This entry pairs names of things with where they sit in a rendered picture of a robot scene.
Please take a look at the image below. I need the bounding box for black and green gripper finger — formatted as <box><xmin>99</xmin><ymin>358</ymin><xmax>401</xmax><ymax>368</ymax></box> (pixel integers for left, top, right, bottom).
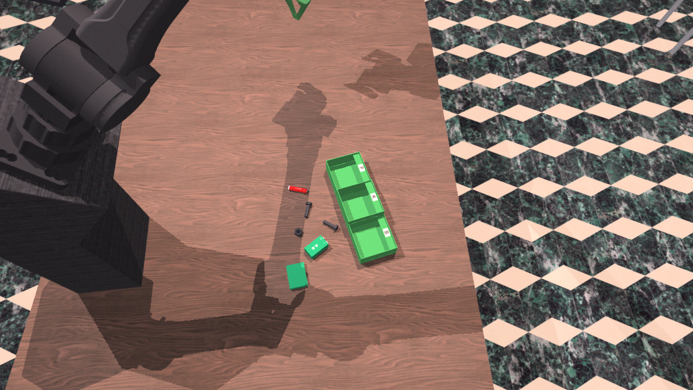
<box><xmin>285</xmin><ymin>0</ymin><xmax>311</xmax><ymax>20</ymax></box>

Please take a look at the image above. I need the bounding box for green three-compartment tray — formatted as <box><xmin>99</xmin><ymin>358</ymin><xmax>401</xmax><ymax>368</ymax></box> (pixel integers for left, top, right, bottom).
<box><xmin>326</xmin><ymin>152</ymin><xmax>397</xmax><ymax>264</ymax></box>

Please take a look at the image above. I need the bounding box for green 9v battery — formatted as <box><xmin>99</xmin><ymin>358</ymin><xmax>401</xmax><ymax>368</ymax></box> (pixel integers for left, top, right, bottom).
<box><xmin>304</xmin><ymin>235</ymin><xmax>329</xmax><ymax>259</ymax></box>

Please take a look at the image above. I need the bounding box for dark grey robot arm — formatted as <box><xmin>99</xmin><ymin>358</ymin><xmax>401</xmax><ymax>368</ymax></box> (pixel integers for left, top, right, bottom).
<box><xmin>0</xmin><ymin>0</ymin><xmax>189</xmax><ymax>190</ymax></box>

